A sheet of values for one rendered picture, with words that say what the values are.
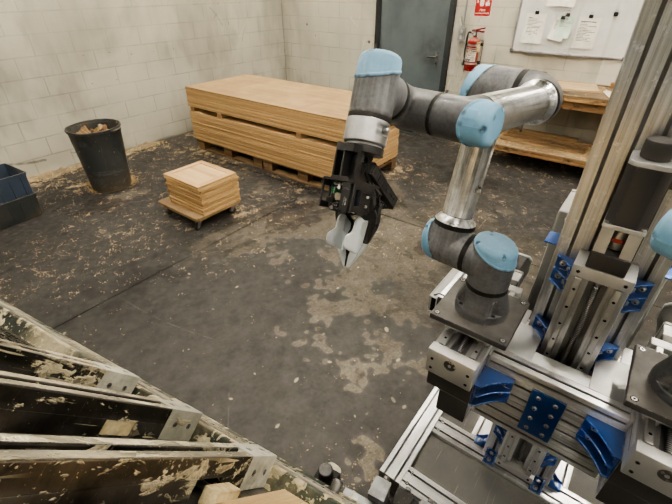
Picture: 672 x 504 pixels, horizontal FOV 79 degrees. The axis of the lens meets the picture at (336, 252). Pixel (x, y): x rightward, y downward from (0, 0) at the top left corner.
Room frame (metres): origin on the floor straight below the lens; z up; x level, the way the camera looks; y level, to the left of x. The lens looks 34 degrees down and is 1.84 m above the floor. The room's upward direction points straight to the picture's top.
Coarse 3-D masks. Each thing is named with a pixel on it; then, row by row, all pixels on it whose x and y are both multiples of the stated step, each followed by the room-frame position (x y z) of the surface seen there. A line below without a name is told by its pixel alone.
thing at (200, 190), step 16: (176, 176) 3.37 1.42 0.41; (192, 176) 3.38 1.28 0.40; (208, 176) 3.38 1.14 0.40; (224, 176) 3.37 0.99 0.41; (176, 192) 3.34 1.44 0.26; (192, 192) 3.21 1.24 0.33; (208, 192) 3.21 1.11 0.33; (224, 192) 3.33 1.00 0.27; (176, 208) 3.29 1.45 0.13; (192, 208) 3.24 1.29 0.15; (208, 208) 3.17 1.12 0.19; (224, 208) 3.31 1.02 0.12
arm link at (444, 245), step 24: (480, 72) 1.06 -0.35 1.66; (504, 72) 1.03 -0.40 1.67; (456, 168) 1.03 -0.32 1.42; (480, 168) 1.00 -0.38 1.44; (456, 192) 1.00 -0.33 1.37; (480, 192) 1.01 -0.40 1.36; (456, 216) 0.98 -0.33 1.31; (432, 240) 0.99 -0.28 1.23; (456, 240) 0.95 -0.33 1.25; (456, 264) 0.92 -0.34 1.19
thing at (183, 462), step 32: (0, 448) 0.23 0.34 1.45; (32, 448) 0.25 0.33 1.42; (64, 448) 0.27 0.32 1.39; (96, 448) 0.29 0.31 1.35; (128, 448) 0.32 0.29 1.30; (160, 448) 0.35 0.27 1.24; (192, 448) 0.40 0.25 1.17; (224, 448) 0.45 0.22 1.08; (256, 448) 0.52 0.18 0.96; (0, 480) 0.20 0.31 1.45; (32, 480) 0.21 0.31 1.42; (64, 480) 0.23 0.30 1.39; (96, 480) 0.25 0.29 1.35; (128, 480) 0.28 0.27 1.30; (160, 480) 0.31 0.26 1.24; (192, 480) 0.34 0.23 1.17; (224, 480) 0.39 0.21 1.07; (256, 480) 0.46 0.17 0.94
